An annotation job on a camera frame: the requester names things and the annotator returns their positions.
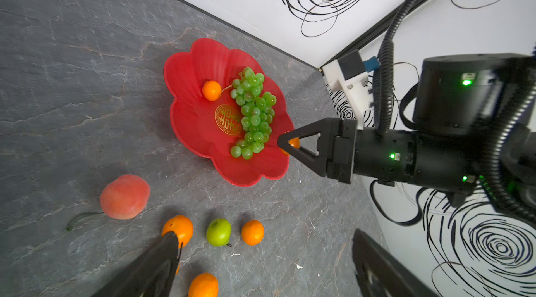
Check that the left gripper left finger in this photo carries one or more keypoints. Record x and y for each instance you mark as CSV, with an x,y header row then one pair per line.
x,y
151,274

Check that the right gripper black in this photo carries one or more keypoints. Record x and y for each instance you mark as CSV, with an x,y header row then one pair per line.
x,y
343,150

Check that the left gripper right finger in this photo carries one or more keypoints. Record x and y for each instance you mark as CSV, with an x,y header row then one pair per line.
x,y
378,273

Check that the orange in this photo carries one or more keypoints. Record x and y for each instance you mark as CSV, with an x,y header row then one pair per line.
x,y
204,285
295,143
182,227
211,90
252,233

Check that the green grape bunch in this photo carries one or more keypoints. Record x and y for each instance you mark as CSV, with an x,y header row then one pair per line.
x,y
257,109

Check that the red flower fruit bowl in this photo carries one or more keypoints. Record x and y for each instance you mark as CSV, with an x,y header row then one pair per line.
x,y
211,128

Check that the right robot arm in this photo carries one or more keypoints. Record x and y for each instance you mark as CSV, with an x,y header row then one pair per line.
x,y
469,129

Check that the green pear upper right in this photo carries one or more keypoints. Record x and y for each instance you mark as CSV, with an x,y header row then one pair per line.
x,y
219,232

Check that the peach top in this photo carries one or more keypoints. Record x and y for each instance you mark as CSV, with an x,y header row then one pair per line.
x,y
125,197

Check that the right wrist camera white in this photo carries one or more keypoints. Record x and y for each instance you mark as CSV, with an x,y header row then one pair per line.
x,y
347,81

